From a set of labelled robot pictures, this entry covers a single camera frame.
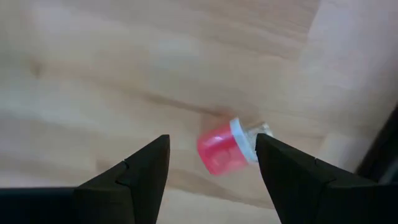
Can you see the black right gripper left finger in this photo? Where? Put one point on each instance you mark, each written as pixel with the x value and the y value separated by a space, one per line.
pixel 124 199

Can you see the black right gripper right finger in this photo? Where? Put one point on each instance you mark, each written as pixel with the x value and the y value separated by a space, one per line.
pixel 311 199

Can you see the pink USB charger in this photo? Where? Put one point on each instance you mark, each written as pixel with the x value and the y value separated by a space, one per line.
pixel 224 149

